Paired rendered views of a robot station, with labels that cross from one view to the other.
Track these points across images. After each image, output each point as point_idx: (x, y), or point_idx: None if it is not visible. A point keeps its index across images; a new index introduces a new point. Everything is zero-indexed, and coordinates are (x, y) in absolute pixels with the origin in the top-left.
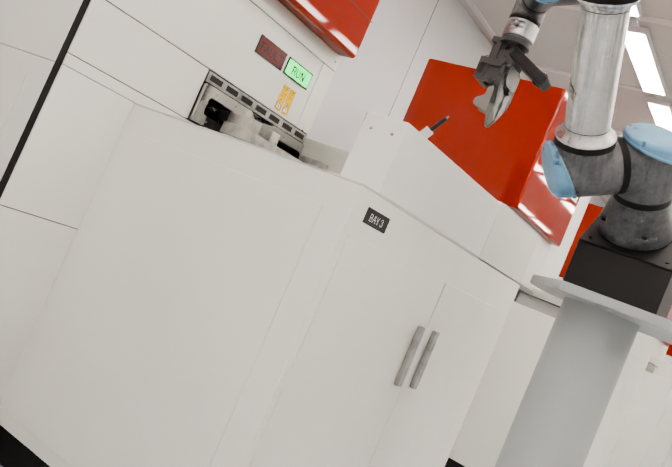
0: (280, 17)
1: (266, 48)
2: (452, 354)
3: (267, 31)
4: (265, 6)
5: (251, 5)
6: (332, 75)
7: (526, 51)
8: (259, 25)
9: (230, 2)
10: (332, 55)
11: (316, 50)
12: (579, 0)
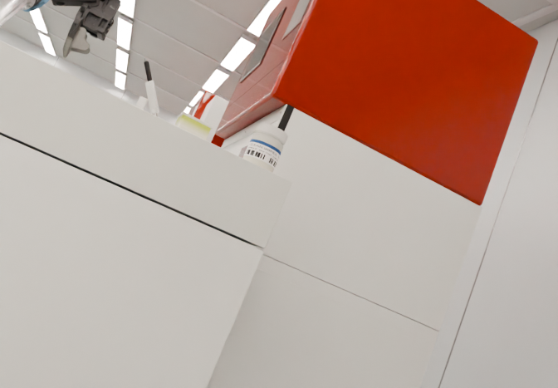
0: (253, 129)
1: (241, 153)
2: None
3: (245, 144)
4: (247, 133)
5: (242, 139)
6: (277, 123)
7: None
8: (242, 144)
9: (234, 149)
10: (279, 110)
11: (269, 121)
12: (22, 9)
